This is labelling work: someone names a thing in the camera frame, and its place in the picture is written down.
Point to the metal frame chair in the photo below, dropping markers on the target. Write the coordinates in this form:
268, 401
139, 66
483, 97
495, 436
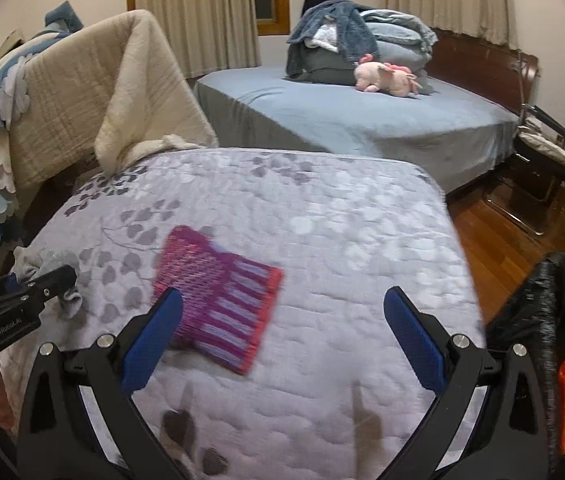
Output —
542, 180

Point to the chair cushion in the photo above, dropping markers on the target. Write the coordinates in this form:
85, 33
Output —
544, 147

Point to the cream blanket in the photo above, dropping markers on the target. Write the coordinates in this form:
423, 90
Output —
72, 90

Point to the dark wooden headboard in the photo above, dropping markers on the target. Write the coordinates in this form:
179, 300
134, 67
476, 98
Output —
482, 65

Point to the beige curtain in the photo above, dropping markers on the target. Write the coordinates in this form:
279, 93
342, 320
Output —
197, 15
452, 0

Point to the pink plush toy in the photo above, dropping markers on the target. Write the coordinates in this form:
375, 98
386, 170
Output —
387, 77

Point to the purple knit cloth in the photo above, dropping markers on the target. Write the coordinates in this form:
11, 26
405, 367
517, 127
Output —
222, 295

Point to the grey sock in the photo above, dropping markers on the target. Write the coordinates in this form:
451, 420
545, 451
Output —
52, 260

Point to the black trash bag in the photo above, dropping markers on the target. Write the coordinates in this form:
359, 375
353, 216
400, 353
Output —
537, 310

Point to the folded grey-blue duvets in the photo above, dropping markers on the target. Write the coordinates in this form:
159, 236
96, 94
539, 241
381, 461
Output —
402, 35

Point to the grey floral quilted bed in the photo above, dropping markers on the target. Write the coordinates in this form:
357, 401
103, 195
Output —
312, 260

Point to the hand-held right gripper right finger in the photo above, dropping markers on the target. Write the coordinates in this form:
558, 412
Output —
415, 342

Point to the blue bed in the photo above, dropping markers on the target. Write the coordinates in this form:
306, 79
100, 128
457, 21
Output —
337, 125

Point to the blue fleece robe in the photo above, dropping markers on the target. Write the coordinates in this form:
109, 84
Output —
337, 25

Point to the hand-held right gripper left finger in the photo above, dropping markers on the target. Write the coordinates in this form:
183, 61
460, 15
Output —
155, 342

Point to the grey pillow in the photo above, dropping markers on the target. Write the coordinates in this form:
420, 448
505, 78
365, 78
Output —
322, 67

